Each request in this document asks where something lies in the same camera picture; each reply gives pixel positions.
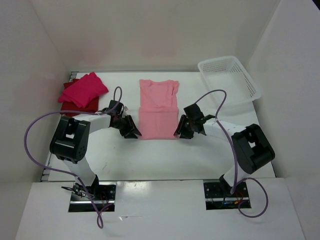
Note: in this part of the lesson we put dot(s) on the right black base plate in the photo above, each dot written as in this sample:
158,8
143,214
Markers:
215,199

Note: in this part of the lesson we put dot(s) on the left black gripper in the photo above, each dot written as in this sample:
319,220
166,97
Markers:
131,129

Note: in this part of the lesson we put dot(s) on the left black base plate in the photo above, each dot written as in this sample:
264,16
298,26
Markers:
104,199

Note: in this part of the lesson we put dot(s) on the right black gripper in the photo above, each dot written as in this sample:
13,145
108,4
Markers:
180,128

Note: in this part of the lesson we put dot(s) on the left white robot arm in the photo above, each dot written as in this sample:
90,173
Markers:
70,142

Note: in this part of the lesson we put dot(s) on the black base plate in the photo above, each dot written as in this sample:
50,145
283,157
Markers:
215,199
104,199

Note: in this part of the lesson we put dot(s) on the light pink t-shirt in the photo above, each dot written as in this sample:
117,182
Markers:
158,112

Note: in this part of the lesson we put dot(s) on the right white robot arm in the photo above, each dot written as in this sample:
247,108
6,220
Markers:
249,145

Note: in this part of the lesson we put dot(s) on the white plastic basket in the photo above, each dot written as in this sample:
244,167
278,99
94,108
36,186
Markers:
228,74

